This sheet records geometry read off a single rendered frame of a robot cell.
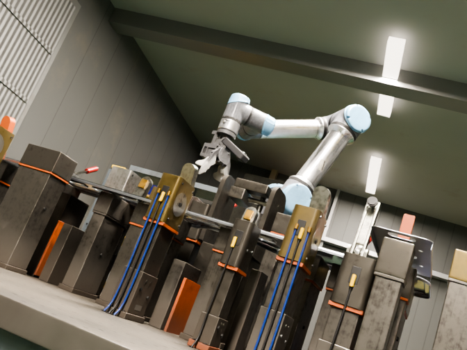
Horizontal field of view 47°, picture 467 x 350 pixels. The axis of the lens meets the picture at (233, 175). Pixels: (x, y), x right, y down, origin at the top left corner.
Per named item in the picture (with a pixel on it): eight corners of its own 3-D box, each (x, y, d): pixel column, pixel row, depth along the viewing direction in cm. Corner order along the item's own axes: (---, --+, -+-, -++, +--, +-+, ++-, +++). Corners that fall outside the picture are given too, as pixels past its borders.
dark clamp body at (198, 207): (142, 319, 157) (190, 199, 167) (160, 323, 167) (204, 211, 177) (163, 327, 154) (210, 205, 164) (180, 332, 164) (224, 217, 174)
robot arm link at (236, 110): (256, 99, 196) (235, 89, 194) (245, 126, 193) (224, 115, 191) (248, 105, 204) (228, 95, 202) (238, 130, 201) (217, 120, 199)
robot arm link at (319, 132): (338, 118, 233) (232, 118, 216) (351, 112, 222) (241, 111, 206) (341, 144, 231) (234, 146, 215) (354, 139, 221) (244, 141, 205)
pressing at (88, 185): (-29, 148, 167) (-27, 143, 167) (19, 174, 186) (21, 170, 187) (430, 282, 110) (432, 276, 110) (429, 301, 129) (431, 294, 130)
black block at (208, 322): (179, 344, 110) (229, 212, 117) (197, 348, 118) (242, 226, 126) (201, 353, 108) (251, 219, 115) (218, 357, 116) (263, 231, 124)
